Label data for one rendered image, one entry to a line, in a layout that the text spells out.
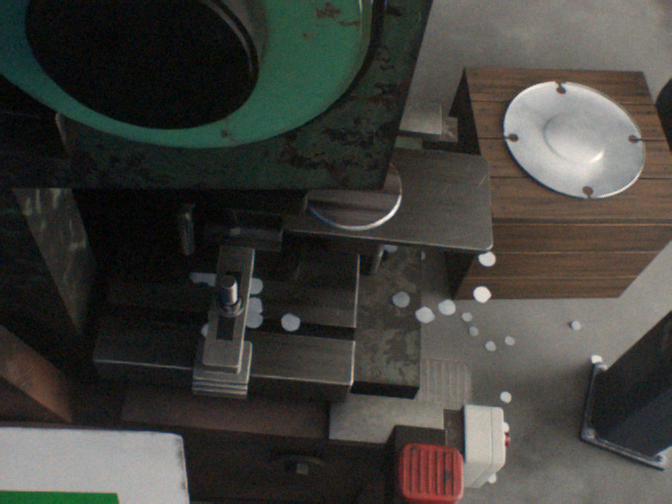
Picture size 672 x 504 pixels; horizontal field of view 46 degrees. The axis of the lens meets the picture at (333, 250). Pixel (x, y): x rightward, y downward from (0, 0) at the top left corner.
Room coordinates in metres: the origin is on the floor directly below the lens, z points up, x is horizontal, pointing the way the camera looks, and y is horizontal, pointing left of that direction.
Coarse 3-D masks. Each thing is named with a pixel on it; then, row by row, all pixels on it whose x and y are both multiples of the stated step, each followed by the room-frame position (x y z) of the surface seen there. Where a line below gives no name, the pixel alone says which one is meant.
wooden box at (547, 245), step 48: (480, 96) 1.13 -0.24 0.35; (624, 96) 1.21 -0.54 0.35; (480, 144) 1.01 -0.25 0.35; (528, 192) 0.92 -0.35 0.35; (624, 192) 0.96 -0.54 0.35; (528, 240) 0.86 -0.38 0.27; (576, 240) 0.88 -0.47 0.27; (624, 240) 0.91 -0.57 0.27; (528, 288) 0.88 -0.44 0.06; (576, 288) 0.90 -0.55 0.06; (624, 288) 0.93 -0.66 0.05
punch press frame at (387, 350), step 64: (384, 64) 0.35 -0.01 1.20; (320, 128) 0.35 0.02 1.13; (384, 128) 0.35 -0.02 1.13; (0, 192) 0.32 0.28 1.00; (64, 192) 0.40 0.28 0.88; (128, 192) 0.56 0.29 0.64; (0, 256) 0.33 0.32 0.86; (64, 256) 0.36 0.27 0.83; (0, 320) 0.34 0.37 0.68; (64, 320) 0.32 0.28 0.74; (384, 320) 0.45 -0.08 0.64; (384, 384) 0.36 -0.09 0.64
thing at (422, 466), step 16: (400, 448) 0.25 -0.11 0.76; (416, 448) 0.25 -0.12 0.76; (432, 448) 0.26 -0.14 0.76; (448, 448) 0.26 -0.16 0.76; (400, 464) 0.23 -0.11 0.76; (416, 464) 0.24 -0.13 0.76; (432, 464) 0.24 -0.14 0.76; (448, 464) 0.24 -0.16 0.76; (400, 480) 0.22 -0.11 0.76; (416, 480) 0.22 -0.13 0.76; (432, 480) 0.22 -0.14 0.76; (448, 480) 0.23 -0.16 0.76; (400, 496) 0.20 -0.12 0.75; (416, 496) 0.20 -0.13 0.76; (432, 496) 0.21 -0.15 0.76; (448, 496) 0.21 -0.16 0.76
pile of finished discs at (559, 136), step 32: (544, 96) 1.17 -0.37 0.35; (576, 96) 1.18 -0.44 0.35; (608, 96) 1.20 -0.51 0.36; (512, 128) 1.06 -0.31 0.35; (544, 128) 1.08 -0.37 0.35; (576, 128) 1.09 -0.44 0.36; (608, 128) 1.11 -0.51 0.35; (544, 160) 1.00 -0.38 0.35; (576, 160) 1.01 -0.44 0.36; (608, 160) 1.03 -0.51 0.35; (640, 160) 1.05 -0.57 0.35; (576, 192) 0.94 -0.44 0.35; (608, 192) 0.95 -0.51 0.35
